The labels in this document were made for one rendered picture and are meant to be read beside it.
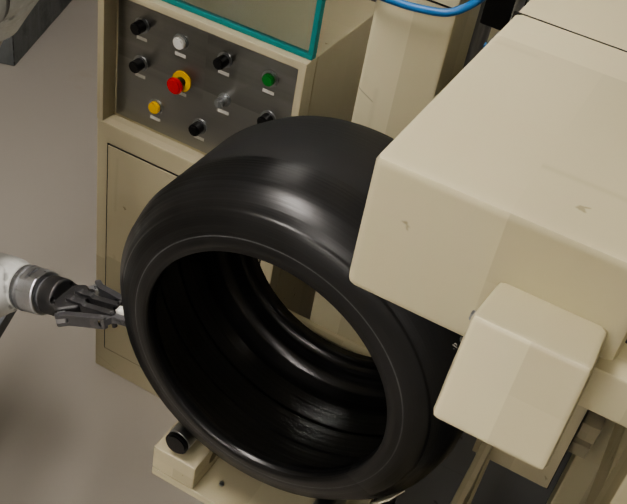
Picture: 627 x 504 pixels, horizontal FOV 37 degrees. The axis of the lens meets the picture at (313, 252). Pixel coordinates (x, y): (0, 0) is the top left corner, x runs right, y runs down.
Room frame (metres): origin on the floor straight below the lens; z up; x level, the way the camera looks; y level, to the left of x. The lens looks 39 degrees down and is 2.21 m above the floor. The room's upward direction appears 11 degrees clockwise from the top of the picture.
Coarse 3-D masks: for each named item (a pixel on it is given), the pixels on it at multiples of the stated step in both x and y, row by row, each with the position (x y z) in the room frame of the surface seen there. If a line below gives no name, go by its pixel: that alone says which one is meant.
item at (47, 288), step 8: (48, 280) 1.26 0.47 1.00; (56, 280) 1.26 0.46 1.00; (64, 280) 1.27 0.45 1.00; (40, 288) 1.24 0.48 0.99; (48, 288) 1.24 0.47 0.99; (56, 288) 1.24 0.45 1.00; (64, 288) 1.26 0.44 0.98; (72, 288) 1.27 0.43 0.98; (88, 288) 1.27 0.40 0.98; (40, 296) 1.23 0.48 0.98; (48, 296) 1.23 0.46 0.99; (56, 296) 1.24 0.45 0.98; (64, 296) 1.24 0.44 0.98; (80, 296) 1.25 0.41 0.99; (40, 304) 1.23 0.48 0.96; (48, 304) 1.22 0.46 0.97; (56, 304) 1.22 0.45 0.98; (64, 304) 1.22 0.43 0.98; (72, 304) 1.22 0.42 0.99; (48, 312) 1.22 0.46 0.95; (56, 312) 1.21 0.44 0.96
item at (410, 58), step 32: (416, 0) 1.32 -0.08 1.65; (448, 0) 1.30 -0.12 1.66; (384, 32) 1.33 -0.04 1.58; (416, 32) 1.32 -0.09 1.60; (448, 32) 1.30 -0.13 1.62; (384, 64) 1.33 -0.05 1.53; (416, 64) 1.31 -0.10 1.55; (448, 64) 1.32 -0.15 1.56; (384, 96) 1.33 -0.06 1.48; (416, 96) 1.31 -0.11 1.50; (384, 128) 1.32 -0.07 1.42; (320, 320) 1.34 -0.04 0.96
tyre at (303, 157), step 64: (256, 128) 1.22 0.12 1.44; (320, 128) 1.18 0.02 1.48; (192, 192) 1.05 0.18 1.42; (256, 192) 1.02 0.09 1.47; (320, 192) 1.02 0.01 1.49; (128, 256) 1.07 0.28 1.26; (192, 256) 1.27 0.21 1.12; (256, 256) 0.97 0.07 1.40; (320, 256) 0.95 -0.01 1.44; (128, 320) 1.05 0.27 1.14; (192, 320) 1.20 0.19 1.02; (256, 320) 1.28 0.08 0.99; (384, 320) 0.91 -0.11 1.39; (192, 384) 1.11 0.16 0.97; (256, 384) 1.17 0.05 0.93; (320, 384) 1.20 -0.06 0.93; (384, 384) 0.89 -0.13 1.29; (256, 448) 0.98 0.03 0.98; (320, 448) 1.06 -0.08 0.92; (384, 448) 0.88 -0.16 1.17; (448, 448) 0.90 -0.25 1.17
